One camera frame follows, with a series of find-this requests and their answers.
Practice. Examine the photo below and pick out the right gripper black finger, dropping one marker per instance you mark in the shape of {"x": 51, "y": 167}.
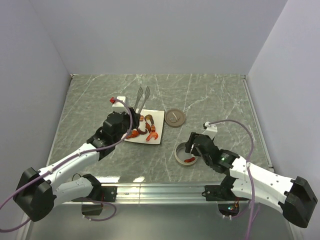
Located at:
{"x": 194, "y": 151}
{"x": 189, "y": 146}

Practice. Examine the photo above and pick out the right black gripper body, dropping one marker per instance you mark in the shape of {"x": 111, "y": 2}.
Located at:
{"x": 207, "y": 160}

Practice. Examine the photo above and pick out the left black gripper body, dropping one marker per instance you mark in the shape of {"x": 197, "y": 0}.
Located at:
{"x": 127, "y": 124}

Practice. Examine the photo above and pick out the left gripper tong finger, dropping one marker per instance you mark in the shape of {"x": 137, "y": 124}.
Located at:
{"x": 146, "y": 97}
{"x": 139, "y": 96}

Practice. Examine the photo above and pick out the brown chicken drumstick piece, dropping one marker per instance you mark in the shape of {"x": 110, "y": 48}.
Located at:
{"x": 189, "y": 160}

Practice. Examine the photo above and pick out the round metal lunch tin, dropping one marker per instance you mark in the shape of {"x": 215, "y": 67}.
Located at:
{"x": 180, "y": 155}

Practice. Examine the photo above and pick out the orange chicken leg piece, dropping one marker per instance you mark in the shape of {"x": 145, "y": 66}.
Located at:
{"x": 133, "y": 134}

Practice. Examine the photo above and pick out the dark red sausage slice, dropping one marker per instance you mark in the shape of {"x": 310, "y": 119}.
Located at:
{"x": 142, "y": 132}

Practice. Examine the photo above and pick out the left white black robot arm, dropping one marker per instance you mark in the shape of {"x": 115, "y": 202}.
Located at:
{"x": 39, "y": 191}

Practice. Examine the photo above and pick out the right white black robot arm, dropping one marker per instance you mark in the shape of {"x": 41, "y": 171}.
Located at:
{"x": 293, "y": 198}

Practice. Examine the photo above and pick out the brown mushroom slice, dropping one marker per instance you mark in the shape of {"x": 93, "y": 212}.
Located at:
{"x": 149, "y": 117}

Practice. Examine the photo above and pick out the round taupe lid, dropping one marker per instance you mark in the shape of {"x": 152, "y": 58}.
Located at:
{"x": 175, "y": 118}

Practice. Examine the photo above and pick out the white square plate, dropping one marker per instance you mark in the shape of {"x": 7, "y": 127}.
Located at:
{"x": 158, "y": 117}

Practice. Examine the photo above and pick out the orange shrimp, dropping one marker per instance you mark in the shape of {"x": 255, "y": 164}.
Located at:
{"x": 152, "y": 136}

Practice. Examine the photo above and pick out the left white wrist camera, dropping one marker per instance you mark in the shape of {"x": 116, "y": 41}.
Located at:
{"x": 118, "y": 104}

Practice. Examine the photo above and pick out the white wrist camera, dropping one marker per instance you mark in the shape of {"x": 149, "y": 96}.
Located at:
{"x": 210, "y": 130}
{"x": 118, "y": 104}

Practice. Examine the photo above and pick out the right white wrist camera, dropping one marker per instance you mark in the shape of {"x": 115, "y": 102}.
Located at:
{"x": 210, "y": 130}

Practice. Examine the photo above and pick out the aluminium front rail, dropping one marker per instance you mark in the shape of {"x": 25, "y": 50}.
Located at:
{"x": 158, "y": 193}

